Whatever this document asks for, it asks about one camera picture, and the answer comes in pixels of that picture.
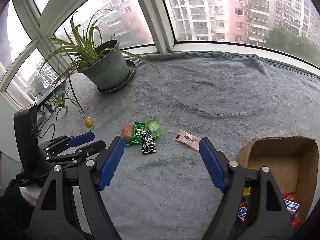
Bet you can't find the small yellow candy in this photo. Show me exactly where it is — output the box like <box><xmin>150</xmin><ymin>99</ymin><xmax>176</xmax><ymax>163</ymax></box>
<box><xmin>242</xmin><ymin>187</ymin><xmax>251</xmax><ymax>198</ymax></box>

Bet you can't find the brown egg snack red wrapper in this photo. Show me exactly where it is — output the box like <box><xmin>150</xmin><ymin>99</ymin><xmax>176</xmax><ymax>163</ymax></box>
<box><xmin>121</xmin><ymin>123</ymin><xmax>133</xmax><ymax>145</ymax></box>

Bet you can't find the light green candy packet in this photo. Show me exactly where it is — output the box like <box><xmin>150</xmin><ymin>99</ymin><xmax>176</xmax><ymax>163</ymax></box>
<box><xmin>145</xmin><ymin>118</ymin><xmax>163</xmax><ymax>138</ymax></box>

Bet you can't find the black cable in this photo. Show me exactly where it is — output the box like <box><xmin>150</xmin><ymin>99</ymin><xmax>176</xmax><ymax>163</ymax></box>
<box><xmin>35</xmin><ymin>93</ymin><xmax>57</xmax><ymax>140</ymax></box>

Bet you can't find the grey towel mat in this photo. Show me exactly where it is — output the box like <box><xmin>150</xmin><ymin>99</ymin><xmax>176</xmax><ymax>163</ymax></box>
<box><xmin>42</xmin><ymin>52</ymin><xmax>319</xmax><ymax>239</ymax></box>

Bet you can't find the brown cardboard box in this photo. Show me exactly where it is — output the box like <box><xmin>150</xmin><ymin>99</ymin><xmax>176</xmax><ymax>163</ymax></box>
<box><xmin>238</xmin><ymin>137</ymin><xmax>319</xmax><ymax>229</ymax></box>

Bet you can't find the yellow egg snack green wrapper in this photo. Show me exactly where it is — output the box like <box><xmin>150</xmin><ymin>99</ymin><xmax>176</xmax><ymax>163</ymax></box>
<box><xmin>84</xmin><ymin>116</ymin><xmax>95</xmax><ymax>132</ymax></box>

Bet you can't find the dark green candy packet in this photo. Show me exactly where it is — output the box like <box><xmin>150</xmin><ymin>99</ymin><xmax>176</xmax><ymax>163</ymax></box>
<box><xmin>131</xmin><ymin>122</ymin><xmax>145</xmax><ymax>144</ymax></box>

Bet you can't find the green plant pot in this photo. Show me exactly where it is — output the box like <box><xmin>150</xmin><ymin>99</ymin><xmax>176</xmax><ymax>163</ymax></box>
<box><xmin>77</xmin><ymin>40</ymin><xmax>130</xmax><ymax>91</ymax></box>

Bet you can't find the green pot saucer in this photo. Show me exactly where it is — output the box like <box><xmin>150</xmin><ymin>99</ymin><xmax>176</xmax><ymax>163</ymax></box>
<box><xmin>96</xmin><ymin>59</ymin><xmax>136</xmax><ymax>94</ymax></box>

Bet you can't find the red snack bag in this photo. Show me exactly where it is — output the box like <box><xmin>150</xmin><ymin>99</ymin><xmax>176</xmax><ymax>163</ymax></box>
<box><xmin>283</xmin><ymin>191</ymin><xmax>301</xmax><ymax>228</ymax></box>

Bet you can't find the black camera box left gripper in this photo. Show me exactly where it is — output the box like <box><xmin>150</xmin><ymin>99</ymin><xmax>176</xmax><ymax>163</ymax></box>
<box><xmin>13</xmin><ymin>103</ymin><xmax>41</xmax><ymax>181</ymax></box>

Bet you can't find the white gloved left hand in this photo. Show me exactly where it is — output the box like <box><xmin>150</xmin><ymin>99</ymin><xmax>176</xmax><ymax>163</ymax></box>
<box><xmin>20</xmin><ymin>184</ymin><xmax>42</xmax><ymax>207</ymax></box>

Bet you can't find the snickers bar dark wrapper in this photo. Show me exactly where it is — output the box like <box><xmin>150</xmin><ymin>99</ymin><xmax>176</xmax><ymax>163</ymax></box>
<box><xmin>237</xmin><ymin>198</ymin><xmax>300</xmax><ymax>222</ymax></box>

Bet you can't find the spider plant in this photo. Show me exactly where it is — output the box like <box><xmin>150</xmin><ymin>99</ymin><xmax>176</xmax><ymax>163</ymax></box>
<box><xmin>44</xmin><ymin>14</ymin><xmax>154</xmax><ymax>115</ymax></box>

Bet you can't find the black white patterned packet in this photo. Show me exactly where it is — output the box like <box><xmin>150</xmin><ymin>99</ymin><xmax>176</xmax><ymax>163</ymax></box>
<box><xmin>142</xmin><ymin>131</ymin><xmax>157</xmax><ymax>154</ymax></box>

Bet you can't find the pink snack packet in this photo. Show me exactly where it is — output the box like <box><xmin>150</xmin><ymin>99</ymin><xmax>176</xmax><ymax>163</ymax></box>
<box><xmin>175</xmin><ymin>129</ymin><xmax>200</xmax><ymax>151</ymax></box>

